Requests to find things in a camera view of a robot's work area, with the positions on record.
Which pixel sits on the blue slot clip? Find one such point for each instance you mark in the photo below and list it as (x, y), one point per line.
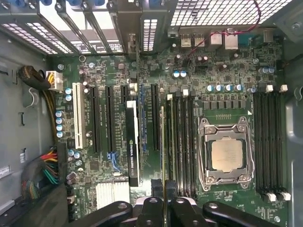
(75, 2)
(48, 2)

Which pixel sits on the metal socket cover frame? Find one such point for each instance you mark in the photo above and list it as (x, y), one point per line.
(225, 130)

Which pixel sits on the silver CPU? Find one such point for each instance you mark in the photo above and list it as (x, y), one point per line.
(227, 156)

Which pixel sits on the green RAM stick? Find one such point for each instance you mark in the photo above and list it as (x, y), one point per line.
(162, 142)

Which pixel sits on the green motherboard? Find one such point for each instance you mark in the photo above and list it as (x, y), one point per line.
(161, 71)

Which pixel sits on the grey PC case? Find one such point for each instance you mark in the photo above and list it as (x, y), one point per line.
(14, 106)

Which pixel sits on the blue SATA connector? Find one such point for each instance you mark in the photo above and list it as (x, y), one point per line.
(112, 161)

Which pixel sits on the black main power connector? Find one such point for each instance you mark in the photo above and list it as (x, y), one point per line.
(62, 163)

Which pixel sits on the blue-top capacitor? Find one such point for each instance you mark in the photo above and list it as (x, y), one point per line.
(176, 73)
(228, 88)
(237, 88)
(210, 88)
(219, 88)
(183, 73)

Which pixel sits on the short black expansion slot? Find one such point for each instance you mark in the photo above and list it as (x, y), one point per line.
(124, 94)

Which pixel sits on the black graphics card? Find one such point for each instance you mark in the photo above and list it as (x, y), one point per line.
(132, 146)

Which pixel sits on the CPU socket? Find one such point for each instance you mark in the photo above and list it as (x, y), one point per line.
(206, 186)

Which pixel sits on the white expansion slot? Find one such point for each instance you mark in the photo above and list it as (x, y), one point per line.
(78, 118)

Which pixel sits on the perforated slot cover plate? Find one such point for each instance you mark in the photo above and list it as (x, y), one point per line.
(142, 35)

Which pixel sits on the white power connector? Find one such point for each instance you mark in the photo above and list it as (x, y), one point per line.
(55, 81)

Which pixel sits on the silver network port block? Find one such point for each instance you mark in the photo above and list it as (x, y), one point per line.
(216, 39)
(231, 39)

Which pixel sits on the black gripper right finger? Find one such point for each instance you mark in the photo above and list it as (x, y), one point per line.
(182, 215)

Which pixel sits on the long black expansion slot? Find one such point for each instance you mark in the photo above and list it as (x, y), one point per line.
(110, 118)
(155, 118)

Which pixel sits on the black RAM slot white latch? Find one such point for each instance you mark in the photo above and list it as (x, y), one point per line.
(280, 142)
(169, 96)
(186, 142)
(264, 142)

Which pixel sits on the silver finned heatsink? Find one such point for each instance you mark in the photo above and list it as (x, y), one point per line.
(111, 195)

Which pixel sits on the silver USB port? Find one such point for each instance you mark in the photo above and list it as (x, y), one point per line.
(185, 39)
(198, 39)

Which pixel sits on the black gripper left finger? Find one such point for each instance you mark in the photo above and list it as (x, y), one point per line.
(151, 212)

